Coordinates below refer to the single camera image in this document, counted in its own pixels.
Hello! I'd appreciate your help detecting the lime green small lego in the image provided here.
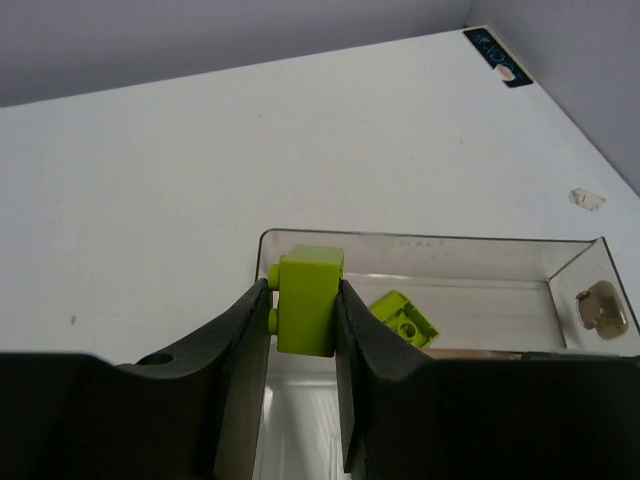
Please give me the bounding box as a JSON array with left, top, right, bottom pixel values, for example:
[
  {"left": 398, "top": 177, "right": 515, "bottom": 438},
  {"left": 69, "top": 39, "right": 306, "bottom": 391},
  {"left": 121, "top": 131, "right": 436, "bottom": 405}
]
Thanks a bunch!
[{"left": 267, "top": 245, "right": 344, "bottom": 358}]

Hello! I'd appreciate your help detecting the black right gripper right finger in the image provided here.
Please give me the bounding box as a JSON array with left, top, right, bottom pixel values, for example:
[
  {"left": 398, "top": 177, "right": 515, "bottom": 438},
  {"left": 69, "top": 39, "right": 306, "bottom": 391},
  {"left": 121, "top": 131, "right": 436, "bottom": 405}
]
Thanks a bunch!
[{"left": 334, "top": 281, "right": 639, "bottom": 479}]

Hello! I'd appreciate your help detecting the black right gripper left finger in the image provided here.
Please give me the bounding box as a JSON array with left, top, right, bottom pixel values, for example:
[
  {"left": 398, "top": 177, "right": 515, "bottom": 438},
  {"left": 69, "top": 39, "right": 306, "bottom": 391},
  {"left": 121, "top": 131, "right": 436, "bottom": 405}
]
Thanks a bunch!
[{"left": 1, "top": 281, "right": 271, "bottom": 479}]

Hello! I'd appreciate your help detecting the black label sticker right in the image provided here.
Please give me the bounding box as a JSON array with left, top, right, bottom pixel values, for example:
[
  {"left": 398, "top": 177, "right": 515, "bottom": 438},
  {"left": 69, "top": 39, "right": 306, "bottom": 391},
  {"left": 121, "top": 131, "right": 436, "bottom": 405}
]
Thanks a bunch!
[{"left": 463, "top": 27, "right": 534, "bottom": 89}]

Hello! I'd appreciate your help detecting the lime green curved lego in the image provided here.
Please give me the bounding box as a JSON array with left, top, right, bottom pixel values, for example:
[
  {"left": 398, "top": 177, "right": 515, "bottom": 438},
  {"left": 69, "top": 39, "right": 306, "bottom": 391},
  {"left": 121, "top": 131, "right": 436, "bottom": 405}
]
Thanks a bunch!
[{"left": 369, "top": 290, "right": 440, "bottom": 348}]

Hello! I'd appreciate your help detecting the small tape scrap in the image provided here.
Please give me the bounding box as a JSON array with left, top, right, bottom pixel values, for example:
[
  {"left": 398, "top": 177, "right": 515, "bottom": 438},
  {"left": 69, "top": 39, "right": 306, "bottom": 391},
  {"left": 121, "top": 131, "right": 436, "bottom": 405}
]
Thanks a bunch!
[{"left": 569, "top": 188, "right": 606, "bottom": 211}]

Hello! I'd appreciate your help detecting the clear divided plastic container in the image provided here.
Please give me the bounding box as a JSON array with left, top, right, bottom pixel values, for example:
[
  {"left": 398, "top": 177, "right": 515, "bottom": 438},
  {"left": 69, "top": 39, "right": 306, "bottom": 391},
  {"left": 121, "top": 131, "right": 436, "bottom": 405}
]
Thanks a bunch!
[{"left": 254, "top": 229, "right": 639, "bottom": 479}]

